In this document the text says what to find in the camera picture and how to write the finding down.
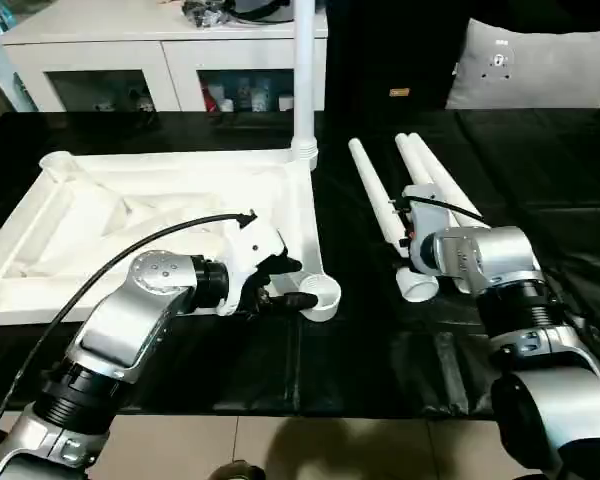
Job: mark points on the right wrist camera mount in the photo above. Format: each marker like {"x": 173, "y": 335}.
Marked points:
{"x": 427, "y": 220}

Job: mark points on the black cabinet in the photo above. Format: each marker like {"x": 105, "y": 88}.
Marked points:
{"x": 395, "y": 45}

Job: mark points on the black mat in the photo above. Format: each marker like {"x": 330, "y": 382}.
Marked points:
{"x": 555, "y": 175}

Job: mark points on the dark bag on cabinet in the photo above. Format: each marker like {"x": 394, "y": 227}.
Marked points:
{"x": 265, "y": 10}

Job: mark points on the white plastic table leg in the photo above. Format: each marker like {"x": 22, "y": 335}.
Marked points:
{"x": 412, "y": 160}
{"x": 445, "y": 175}
{"x": 375, "y": 195}
{"x": 304, "y": 75}

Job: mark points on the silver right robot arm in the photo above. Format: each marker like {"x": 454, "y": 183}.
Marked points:
{"x": 505, "y": 250}

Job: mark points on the small gold label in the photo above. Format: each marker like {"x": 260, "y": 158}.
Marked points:
{"x": 399, "y": 92}

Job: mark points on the white cabinet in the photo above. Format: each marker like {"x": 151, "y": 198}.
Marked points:
{"x": 130, "y": 55}

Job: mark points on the dark clutter pile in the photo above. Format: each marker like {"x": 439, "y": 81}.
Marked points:
{"x": 205, "y": 12}

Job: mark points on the grey cushion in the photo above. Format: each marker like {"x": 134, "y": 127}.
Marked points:
{"x": 530, "y": 65}

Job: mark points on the dark robot left foot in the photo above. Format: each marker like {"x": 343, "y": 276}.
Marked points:
{"x": 237, "y": 472}

